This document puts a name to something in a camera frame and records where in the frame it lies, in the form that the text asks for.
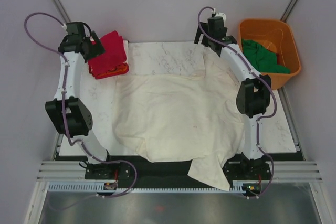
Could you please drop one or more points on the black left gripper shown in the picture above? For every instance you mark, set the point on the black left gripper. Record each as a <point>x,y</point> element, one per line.
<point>97,50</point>

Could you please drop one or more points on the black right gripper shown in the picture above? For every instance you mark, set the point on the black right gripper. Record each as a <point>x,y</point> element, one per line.
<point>198,36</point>

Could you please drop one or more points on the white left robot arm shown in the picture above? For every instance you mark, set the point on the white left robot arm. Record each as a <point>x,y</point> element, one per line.
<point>66,110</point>

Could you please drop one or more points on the green t shirt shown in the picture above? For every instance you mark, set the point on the green t shirt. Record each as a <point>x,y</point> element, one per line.
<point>261,58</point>

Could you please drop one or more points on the aluminium rail extrusion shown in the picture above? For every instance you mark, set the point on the aluminium rail extrusion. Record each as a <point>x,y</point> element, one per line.
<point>285,171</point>

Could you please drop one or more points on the slotted white cable duct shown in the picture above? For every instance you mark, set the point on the slotted white cable duct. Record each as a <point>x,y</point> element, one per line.
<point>150,186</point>

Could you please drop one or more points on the folded magenta t shirt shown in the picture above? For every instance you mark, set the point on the folded magenta t shirt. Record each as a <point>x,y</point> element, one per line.
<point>114,54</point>

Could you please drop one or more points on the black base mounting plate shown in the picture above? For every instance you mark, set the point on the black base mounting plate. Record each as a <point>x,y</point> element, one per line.
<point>162,175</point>

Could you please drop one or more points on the orange plastic basket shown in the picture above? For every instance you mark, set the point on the orange plastic basket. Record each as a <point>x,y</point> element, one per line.
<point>277,37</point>

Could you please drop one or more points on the cream white t shirt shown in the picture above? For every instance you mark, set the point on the cream white t shirt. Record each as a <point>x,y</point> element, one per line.
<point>172,118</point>

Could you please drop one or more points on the folded orange red t shirt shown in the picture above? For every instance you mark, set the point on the folded orange red t shirt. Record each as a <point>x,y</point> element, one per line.
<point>117,70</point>

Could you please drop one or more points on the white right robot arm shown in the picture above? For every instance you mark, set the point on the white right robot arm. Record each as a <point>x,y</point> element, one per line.
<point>255,100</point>

